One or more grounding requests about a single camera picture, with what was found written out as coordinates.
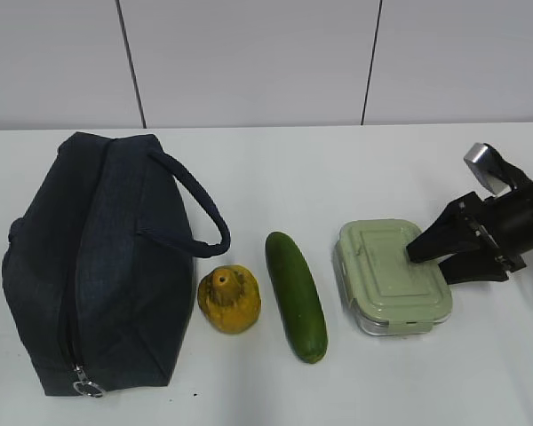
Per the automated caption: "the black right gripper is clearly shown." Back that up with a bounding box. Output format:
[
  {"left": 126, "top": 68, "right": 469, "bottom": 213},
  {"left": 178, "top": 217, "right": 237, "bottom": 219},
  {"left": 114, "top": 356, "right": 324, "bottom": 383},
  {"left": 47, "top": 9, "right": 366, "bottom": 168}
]
[{"left": 407, "top": 184, "right": 533, "bottom": 285}]

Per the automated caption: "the green lidded glass container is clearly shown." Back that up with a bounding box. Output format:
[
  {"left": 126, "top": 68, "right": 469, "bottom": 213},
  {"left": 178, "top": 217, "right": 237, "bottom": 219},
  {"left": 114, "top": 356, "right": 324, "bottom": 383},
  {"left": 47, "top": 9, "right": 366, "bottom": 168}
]
[{"left": 333, "top": 219, "right": 453, "bottom": 336}]

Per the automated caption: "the green cucumber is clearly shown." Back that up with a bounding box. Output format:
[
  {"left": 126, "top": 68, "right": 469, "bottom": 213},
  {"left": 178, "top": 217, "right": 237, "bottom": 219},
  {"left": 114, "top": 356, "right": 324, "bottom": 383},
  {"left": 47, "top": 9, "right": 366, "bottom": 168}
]
[{"left": 265, "top": 232, "right": 329, "bottom": 364}]

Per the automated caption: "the yellow toy squash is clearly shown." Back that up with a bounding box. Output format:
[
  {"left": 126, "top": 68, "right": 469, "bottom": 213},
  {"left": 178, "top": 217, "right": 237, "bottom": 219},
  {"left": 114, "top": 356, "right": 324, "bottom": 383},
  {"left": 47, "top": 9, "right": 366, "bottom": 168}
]
[{"left": 197, "top": 264, "right": 261, "bottom": 335}]

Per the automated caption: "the dark blue insulated lunch bag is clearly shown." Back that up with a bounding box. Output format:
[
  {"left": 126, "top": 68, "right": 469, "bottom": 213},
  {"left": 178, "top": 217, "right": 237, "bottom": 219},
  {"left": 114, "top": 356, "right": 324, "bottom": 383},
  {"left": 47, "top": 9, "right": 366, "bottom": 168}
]
[{"left": 1, "top": 132, "right": 231, "bottom": 398}]

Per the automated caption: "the silver zipper pull ring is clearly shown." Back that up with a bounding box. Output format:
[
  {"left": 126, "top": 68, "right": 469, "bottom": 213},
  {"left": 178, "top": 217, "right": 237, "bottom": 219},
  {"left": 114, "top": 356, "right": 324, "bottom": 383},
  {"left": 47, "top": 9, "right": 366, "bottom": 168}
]
[{"left": 73, "top": 363, "right": 107, "bottom": 398}]

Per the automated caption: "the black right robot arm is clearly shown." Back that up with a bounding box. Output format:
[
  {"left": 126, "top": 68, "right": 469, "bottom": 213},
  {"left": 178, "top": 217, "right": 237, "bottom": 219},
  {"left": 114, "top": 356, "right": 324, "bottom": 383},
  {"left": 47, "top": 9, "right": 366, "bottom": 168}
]
[{"left": 407, "top": 184, "right": 533, "bottom": 285}]

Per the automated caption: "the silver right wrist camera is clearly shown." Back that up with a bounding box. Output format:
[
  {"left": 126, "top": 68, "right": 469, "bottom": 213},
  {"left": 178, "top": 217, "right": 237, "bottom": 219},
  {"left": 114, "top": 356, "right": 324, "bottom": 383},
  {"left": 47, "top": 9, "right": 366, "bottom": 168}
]
[{"left": 464, "top": 143, "right": 514, "bottom": 195}]

